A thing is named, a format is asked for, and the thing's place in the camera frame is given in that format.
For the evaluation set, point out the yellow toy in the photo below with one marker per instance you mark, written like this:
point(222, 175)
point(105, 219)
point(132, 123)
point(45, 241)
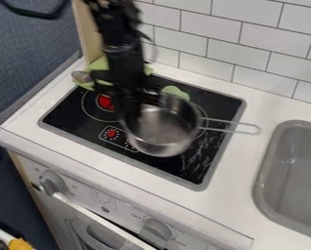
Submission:
point(20, 244)

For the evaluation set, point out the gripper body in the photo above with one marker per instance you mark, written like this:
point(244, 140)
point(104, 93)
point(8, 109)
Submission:
point(127, 70)

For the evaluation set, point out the silver pan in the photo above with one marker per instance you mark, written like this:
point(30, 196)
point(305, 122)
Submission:
point(162, 130)

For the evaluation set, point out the green cloth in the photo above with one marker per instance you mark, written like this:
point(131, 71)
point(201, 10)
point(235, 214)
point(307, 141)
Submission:
point(99, 64)

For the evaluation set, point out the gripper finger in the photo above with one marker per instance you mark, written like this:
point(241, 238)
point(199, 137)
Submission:
point(127, 109)

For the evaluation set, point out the green toy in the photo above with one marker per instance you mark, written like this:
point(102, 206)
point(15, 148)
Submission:
point(176, 91)

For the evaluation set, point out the toy stove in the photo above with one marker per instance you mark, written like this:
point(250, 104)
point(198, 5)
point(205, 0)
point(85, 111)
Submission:
point(88, 127)

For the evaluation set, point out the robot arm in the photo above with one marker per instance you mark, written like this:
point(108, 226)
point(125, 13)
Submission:
point(116, 22)

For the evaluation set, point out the toy sink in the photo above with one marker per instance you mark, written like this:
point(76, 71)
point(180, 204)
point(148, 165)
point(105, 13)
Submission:
point(293, 175)

